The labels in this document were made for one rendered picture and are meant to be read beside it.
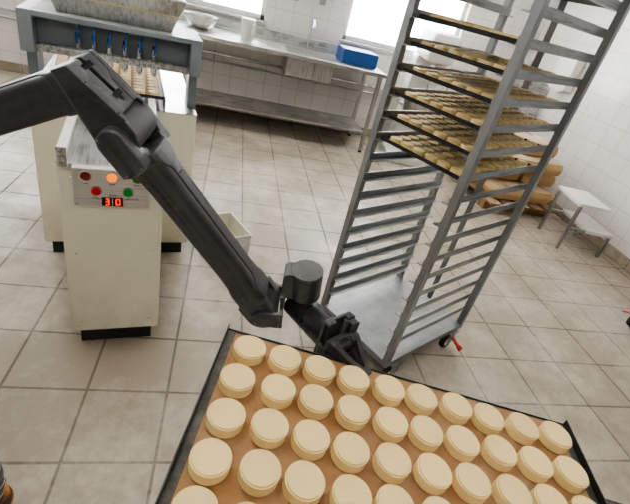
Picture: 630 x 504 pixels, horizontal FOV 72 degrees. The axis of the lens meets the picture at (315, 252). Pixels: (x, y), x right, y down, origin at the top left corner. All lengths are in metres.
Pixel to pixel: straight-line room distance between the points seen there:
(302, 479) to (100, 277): 1.46
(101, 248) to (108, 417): 0.63
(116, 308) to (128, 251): 0.29
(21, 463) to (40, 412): 0.20
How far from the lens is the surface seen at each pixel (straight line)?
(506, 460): 0.74
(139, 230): 1.78
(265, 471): 0.57
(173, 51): 2.33
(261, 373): 0.68
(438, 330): 2.38
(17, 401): 2.00
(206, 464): 0.57
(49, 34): 2.35
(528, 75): 1.69
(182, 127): 2.34
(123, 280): 1.91
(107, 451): 1.81
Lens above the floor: 1.51
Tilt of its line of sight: 31 degrees down
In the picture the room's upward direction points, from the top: 15 degrees clockwise
